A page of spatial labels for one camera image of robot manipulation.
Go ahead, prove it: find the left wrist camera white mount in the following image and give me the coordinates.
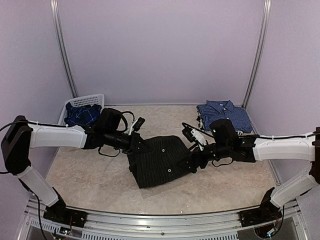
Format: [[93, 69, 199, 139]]
[[127, 117, 146, 136]]

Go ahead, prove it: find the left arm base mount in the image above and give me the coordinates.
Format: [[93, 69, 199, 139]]
[[43, 188, 88, 228]]

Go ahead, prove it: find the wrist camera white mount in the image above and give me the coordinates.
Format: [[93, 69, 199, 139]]
[[127, 117, 146, 136], [182, 126, 208, 146]]

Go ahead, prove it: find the black white printed shirt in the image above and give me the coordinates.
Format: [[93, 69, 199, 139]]
[[236, 130, 245, 137]]

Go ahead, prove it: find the front aluminium rail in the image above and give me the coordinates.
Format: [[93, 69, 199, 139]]
[[17, 198, 310, 240]]

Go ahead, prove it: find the blue checked shirt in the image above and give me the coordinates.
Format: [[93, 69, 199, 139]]
[[196, 100, 253, 134]]

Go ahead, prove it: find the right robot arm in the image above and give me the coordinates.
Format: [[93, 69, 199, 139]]
[[177, 119, 320, 222]]

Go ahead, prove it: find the white plastic laundry basket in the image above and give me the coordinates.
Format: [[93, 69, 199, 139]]
[[57, 93, 105, 125]]

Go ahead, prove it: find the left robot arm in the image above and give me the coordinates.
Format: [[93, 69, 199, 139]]
[[1, 108, 151, 223]]

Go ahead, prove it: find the dark blue plaid shirt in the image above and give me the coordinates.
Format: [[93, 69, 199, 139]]
[[64, 103, 102, 126]]

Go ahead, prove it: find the right aluminium frame post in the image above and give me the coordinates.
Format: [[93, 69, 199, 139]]
[[241, 0, 272, 109]]

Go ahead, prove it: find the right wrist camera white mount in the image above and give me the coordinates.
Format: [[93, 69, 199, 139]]
[[182, 126, 208, 146]]

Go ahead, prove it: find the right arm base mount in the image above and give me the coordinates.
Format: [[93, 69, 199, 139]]
[[239, 187, 283, 227]]

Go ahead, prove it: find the left aluminium frame post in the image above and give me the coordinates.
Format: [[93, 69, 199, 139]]
[[49, 0, 79, 98]]

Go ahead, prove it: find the black pinstripe long sleeve shirt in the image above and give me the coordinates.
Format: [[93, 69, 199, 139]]
[[127, 135, 190, 189]]

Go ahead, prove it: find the aluminium frame post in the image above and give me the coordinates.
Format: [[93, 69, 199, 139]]
[[241, 0, 272, 109], [49, 0, 79, 98]]

